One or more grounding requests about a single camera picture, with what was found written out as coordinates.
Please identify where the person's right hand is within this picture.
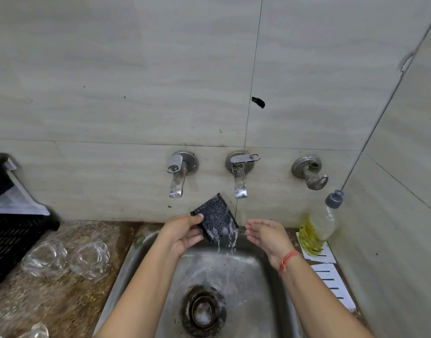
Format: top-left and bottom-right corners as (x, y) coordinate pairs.
(245, 218), (297, 271)

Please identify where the person's left hand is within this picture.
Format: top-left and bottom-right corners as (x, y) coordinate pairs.
(158, 213), (206, 259)

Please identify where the dark speckled sponge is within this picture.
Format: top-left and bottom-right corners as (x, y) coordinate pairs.
(190, 193), (240, 245)

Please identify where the yellow dish soap bottle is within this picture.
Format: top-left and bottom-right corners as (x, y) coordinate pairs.
(299, 190), (345, 257)

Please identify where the clear glass cup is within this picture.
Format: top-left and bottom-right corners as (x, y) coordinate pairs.
(21, 239), (68, 279)
(23, 322), (50, 338)
(69, 239), (111, 281)

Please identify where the black dish rack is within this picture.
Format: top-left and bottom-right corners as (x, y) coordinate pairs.
(0, 153), (61, 292)

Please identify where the person's left forearm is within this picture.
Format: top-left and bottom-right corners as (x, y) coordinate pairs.
(95, 239), (183, 338)

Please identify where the person's right forearm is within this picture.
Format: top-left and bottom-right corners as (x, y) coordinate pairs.
(278, 251), (376, 338)

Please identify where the orange wrist thread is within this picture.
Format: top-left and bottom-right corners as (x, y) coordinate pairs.
(278, 249), (302, 278)

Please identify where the stainless steel sink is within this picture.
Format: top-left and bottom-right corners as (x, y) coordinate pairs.
(92, 227), (304, 338)

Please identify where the metal sink drain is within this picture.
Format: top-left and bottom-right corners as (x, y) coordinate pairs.
(180, 284), (227, 338)

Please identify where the white drip tray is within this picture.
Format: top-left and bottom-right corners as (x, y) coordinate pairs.
(0, 160), (51, 217)

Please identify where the chrome wall tap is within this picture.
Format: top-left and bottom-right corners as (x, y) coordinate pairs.
(225, 151), (261, 200)
(166, 151), (199, 199)

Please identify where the grey wall valve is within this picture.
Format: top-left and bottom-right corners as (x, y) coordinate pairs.
(291, 156), (329, 191)

